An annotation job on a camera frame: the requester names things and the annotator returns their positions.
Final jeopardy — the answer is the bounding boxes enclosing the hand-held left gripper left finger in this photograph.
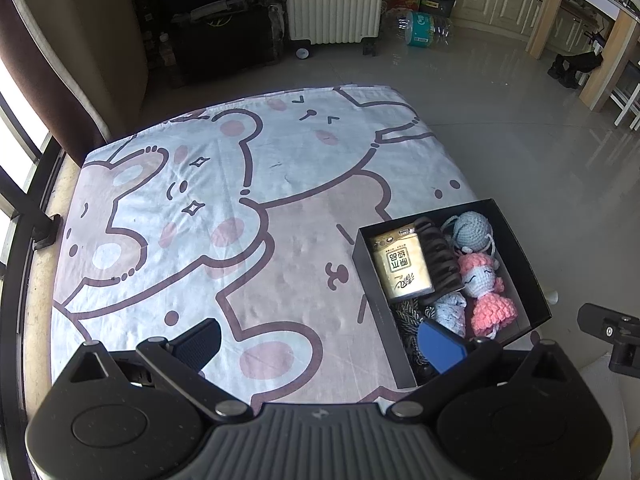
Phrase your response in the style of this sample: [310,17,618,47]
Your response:
[50,318,254,418]

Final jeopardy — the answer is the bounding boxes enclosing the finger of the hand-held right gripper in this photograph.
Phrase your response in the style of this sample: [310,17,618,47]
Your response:
[576,302,640,342]

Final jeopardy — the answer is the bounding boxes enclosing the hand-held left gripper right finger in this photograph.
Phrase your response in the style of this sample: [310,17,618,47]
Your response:
[390,321,581,418]

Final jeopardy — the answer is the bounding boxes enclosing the dark keychain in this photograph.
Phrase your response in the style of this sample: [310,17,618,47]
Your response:
[391,299,433,378]

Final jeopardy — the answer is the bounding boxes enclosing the light blue yarn bundle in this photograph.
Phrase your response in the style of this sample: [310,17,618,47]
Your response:
[431,292,469,337]

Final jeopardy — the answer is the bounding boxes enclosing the black cardboard box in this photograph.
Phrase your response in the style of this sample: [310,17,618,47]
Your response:
[351,198,554,390]

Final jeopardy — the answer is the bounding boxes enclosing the pink crochet doll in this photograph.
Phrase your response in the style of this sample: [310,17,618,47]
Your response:
[456,252,519,339]

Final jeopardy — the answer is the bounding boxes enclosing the brown hair claw clip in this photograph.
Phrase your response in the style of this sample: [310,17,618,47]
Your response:
[412,216,466,307]

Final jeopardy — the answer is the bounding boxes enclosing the yellow tissue pack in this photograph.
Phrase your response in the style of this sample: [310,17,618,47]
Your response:
[371,227,436,302]

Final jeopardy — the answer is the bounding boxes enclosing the grey-blue crochet doll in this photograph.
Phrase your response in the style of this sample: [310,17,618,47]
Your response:
[441,211,497,257]

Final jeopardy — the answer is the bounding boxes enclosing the printed cartoon bear blanket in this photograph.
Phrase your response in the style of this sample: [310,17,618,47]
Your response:
[50,85,545,406]

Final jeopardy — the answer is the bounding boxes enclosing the white chair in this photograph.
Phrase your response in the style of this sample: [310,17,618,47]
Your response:
[611,60,640,132]

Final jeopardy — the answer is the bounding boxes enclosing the black window railing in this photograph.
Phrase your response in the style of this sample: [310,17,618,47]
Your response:
[0,65,66,411]

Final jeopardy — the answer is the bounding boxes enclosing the black shoes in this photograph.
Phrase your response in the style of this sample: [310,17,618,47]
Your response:
[547,49,604,91]

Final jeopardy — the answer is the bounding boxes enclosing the wooden table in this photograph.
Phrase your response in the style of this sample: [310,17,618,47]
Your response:
[525,0,640,113]

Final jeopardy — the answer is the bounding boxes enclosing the small plastic bottle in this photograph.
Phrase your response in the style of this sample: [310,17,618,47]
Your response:
[158,33,177,67]

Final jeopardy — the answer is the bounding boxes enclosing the black luggage bag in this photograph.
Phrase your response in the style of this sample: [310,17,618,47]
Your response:
[167,0,287,83]

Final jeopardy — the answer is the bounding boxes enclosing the brown curtain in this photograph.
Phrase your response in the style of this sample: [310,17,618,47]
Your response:
[0,0,151,163]

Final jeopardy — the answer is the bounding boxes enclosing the pack of plastic bottles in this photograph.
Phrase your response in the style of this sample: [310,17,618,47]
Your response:
[396,9,455,49]

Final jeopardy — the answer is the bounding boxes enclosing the black trash bin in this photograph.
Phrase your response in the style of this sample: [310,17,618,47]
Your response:
[420,0,459,20]

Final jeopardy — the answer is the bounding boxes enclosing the white ribbed suitcase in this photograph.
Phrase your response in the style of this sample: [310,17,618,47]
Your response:
[281,0,387,57]

